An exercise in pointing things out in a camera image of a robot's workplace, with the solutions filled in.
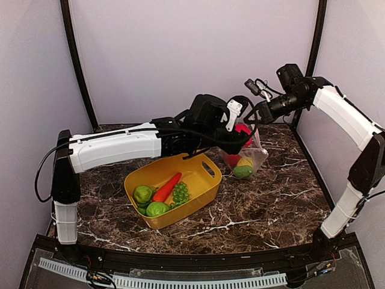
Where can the left black frame post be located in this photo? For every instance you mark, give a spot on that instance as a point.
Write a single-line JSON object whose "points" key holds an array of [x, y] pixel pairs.
{"points": [[76, 63]]}

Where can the black frame post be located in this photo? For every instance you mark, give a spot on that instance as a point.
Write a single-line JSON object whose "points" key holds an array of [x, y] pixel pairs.
{"points": [[317, 36], [76, 63]]}

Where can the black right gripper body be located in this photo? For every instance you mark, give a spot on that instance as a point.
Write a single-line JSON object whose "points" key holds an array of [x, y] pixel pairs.
{"points": [[292, 103]]}

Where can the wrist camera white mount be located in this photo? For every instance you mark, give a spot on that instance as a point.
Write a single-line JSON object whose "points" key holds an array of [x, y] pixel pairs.
{"points": [[258, 88], [234, 108]]}

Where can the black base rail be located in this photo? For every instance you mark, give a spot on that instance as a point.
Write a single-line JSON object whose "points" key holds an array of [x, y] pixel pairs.
{"points": [[108, 260]]}

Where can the clear zip top bag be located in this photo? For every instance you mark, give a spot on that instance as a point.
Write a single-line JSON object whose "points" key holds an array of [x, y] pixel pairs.
{"points": [[255, 151]]}

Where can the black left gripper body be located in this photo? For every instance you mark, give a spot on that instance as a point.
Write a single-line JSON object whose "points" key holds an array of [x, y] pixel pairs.
{"points": [[211, 137]]}

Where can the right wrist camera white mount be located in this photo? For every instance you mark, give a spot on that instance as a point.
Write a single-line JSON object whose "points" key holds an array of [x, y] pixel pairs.
{"points": [[258, 88]]}

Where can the green leafy vegetable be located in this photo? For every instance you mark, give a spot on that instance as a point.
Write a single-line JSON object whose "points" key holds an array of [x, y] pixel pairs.
{"points": [[142, 210]]}

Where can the white slotted cable duct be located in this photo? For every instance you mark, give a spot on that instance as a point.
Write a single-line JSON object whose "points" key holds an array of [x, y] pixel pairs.
{"points": [[140, 278]]}

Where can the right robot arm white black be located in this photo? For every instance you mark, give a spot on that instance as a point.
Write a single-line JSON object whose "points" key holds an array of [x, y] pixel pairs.
{"points": [[314, 91]]}

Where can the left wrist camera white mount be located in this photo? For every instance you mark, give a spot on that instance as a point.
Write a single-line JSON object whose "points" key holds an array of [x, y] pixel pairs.
{"points": [[234, 108]]}

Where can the orange carrot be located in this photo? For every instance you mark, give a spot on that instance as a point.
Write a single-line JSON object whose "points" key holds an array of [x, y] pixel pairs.
{"points": [[163, 193]]}

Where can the green chayote front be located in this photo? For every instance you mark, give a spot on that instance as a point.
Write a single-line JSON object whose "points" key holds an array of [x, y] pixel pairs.
{"points": [[156, 209]]}

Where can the yellow lemon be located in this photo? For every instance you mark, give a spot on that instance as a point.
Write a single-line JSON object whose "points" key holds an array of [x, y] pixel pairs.
{"points": [[245, 161]]}

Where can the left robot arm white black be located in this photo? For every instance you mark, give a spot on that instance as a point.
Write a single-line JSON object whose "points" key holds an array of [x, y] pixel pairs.
{"points": [[208, 123]]}

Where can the red tomato front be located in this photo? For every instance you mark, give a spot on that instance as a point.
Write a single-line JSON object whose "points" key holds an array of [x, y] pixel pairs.
{"points": [[244, 129]]}

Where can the green grape bunch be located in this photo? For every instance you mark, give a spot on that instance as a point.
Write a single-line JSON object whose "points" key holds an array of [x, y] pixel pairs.
{"points": [[180, 195]]}

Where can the right black frame post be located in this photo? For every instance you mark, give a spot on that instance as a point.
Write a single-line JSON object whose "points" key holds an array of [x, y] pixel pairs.
{"points": [[317, 36]]}

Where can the yellow plastic basket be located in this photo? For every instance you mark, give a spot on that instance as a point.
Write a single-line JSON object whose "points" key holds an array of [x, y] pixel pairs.
{"points": [[199, 173]]}

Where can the green bumpy cucumber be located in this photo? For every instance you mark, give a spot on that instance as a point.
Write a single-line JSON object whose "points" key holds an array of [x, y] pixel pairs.
{"points": [[242, 171]]}

